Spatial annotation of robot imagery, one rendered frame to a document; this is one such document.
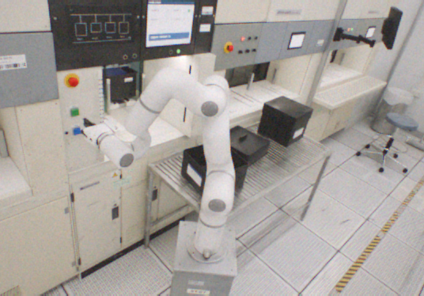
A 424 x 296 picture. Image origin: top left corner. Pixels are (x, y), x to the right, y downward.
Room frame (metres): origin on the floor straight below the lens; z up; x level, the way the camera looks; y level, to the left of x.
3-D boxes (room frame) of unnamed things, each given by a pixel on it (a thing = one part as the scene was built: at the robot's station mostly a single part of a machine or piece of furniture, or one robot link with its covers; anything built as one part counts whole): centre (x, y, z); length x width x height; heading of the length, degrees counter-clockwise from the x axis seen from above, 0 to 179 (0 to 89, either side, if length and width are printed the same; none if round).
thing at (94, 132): (1.08, 0.47, 1.20); 0.11 x 0.10 x 0.07; 50
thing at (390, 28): (2.82, -1.11, 1.57); 0.53 x 0.40 x 0.36; 50
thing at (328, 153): (1.83, -0.28, 0.38); 1.30 x 0.60 x 0.76; 140
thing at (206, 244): (0.99, -0.06, 0.85); 0.19 x 0.19 x 0.18
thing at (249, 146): (1.86, -0.20, 0.83); 0.29 x 0.29 x 0.13; 57
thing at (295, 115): (2.22, -0.51, 0.89); 0.29 x 0.29 x 0.25; 53
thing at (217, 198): (0.96, -0.06, 1.07); 0.19 x 0.12 x 0.24; 0
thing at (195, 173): (1.48, -0.03, 0.85); 0.28 x 0.28 x 0.17; 42
